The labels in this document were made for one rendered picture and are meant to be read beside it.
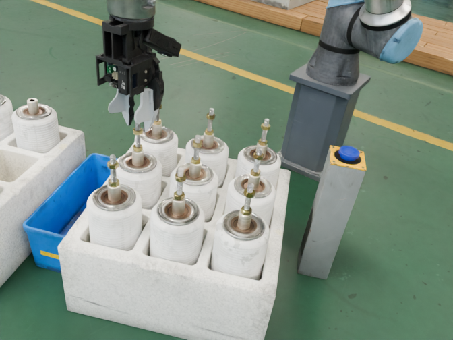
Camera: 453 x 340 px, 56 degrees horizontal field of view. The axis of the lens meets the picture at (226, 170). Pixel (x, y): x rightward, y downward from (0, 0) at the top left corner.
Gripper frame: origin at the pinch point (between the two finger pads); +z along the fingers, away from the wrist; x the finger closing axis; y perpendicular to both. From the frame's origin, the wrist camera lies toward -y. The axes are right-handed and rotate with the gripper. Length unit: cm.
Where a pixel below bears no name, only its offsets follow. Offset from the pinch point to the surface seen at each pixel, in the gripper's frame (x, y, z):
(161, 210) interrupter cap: 12.3, 10.5, 9.1
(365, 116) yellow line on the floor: 31, -110, 34
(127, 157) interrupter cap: -2.5, 0.7, 9.1
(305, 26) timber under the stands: -25, -201, 31
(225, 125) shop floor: -11, -66, 34
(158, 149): -0.2, -7.0, 10.2
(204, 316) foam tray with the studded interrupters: 24.5, 13.9, 26.1
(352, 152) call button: 37.9, -17.2, 1.5
